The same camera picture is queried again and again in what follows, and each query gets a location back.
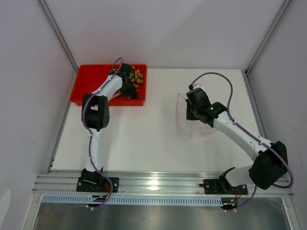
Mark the red plastic tray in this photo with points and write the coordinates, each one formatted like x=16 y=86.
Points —
x=91 y=76

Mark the aluminium table rail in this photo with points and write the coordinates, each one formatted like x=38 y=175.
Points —
x=130 y=183

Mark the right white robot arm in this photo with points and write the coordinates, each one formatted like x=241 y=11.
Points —
x=269 y=159

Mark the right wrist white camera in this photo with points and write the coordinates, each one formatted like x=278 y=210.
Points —
x=194 y=86

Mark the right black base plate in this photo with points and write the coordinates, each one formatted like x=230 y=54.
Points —
x=222 y=187

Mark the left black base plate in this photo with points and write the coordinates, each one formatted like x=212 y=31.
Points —
x=95 y=182

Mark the aluminium frame post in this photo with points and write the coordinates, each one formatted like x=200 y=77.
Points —
x=57 y=32
x=281 y=13

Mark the left aluminium frame post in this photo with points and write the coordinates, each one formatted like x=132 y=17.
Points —
x=57 y=32

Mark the clear pink-dotted zip bag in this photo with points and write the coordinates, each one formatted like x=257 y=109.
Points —
x=189 y=128

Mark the white slotted cable duct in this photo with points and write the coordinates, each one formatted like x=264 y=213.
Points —
x=134 y=200

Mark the right aluminium frame post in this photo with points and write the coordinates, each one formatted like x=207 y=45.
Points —
x=281 y=13

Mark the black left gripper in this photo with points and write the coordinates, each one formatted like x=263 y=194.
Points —
x=132 y=93

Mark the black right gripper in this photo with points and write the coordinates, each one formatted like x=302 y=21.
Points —
x=189 y=116

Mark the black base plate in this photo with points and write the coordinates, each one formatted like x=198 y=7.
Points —
x=222 y=187
x=95 y=182

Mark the yellow longan bunch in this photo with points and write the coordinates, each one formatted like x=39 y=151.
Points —
x=136 y=76

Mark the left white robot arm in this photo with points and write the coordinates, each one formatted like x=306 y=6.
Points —
x=96 y=114

